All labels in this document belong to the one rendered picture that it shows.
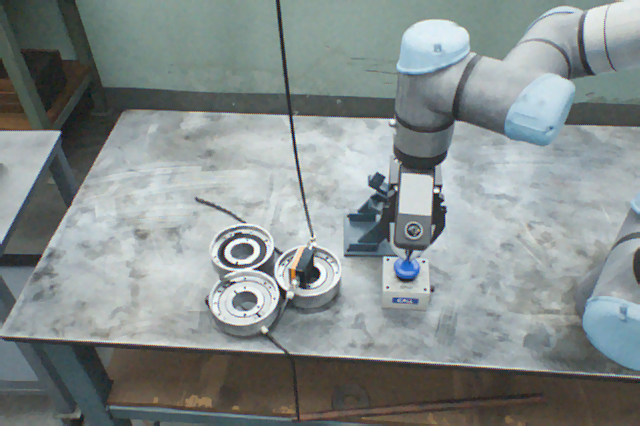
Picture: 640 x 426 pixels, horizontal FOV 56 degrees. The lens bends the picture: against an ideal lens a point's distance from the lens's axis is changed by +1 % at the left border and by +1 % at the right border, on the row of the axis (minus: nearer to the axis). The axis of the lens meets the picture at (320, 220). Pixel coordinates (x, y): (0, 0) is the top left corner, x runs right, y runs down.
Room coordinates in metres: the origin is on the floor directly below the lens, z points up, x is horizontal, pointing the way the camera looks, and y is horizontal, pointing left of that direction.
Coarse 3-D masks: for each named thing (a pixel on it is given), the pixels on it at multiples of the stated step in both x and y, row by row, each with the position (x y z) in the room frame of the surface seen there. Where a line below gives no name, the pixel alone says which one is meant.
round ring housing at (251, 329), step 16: (240, 272) 0.61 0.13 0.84; (256, 272) 0.61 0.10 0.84; (224, 288) 0.59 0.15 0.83; (240, 288) 0.59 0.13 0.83; (272, 288) 0.59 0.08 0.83; (240, 304) 0.58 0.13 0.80; (256, 304) 0.58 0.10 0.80; (272, 304) 0.56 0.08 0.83; (224, 320) 0.52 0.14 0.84; (272, 320) 0.54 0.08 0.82; (240, 336) 0.52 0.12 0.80
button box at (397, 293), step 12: (384, 264) 0.62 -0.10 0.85; (420, 264) 0.62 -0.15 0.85; (384, 276) 0.59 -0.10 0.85; (396, 276) 0.59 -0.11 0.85; (420, 276) 0.59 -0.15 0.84; (384, 288) 0.57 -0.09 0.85; (396, 288) 0.57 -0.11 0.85; (408, 288) 0.57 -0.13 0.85; (420, 288) 0.57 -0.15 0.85; (432, 288) 0.59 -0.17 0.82; (384, 300) 0.57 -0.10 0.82; (396, 300) 0.56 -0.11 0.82; (408, 300) 0.56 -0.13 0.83; (420, 300) 0.56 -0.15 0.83
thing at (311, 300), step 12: (288, 252) 0.65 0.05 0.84; (324, 252) 0.66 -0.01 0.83; (276, 264) 0.63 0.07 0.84; (288, 264) 0.64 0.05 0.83; (336, 264) 0.63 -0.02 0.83; (276, 276) 0.60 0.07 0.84; (312, 276) 0.63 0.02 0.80; (324, 276) 0.61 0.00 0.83; (336, 276) 0.61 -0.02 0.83; (288, 288) 0.59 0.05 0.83; (300, 288) 0.59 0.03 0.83; (312, 288) 0.59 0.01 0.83; (336, 288) 0.59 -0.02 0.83; (300, 300) 0.56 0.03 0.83; (312, 300) 0.56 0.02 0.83; (324, 300) 0.57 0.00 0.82
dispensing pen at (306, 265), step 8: (312, 240) 0.66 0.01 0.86; (304, 248) 0.63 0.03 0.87; (312, 248) 0.65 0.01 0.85; (304, 256) 0.62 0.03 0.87; (312, 256) 0.62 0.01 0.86; (304, 264) 0.60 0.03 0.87; (312, 264) 0.62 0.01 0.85; (296, 272) 0.59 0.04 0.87; (304, 272) 0.59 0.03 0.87; (312, 272) 0.62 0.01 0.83; (296, 280) 0.58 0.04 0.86; (304, 280) 0.59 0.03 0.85; (296, 288) 0.57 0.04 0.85; (304, 288) 0.59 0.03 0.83; (288, 296) 0.55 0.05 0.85
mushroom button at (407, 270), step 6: (396, 264) 0.60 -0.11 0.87; (402, 264) 0.60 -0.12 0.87; (408, 264) 0.60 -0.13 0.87; (414, 264) 0.60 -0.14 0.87; (396, 270) 0.59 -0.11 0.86; (402, 270) 0.59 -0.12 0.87; (408, 270) 0.59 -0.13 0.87; (414, 270) 0.59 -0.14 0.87; (402, 276) 0.58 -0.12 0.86; (408, 276) 0.58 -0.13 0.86; (414, 276) 0.58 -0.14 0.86
